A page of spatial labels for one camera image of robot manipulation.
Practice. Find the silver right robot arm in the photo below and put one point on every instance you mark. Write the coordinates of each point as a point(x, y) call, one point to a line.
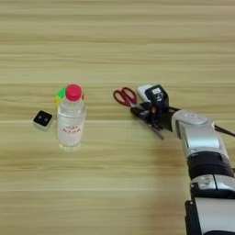
point(205, 143)

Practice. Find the clear bottle with red cap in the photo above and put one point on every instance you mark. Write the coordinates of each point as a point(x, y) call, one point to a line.
point(71, 122)

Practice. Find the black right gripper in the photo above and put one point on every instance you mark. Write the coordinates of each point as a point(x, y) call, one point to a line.
point(162, 117)

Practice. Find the black box with white label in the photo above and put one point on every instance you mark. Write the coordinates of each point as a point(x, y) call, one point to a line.
point(157, 95)

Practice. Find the multicoloured puzzle cube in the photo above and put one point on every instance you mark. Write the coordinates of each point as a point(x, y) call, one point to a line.
point(60, 96)

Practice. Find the small white box black face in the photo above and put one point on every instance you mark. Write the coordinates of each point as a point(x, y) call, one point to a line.
point(42, 120)

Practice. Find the white remote control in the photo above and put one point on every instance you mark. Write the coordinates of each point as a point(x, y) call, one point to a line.
point(143, 91)

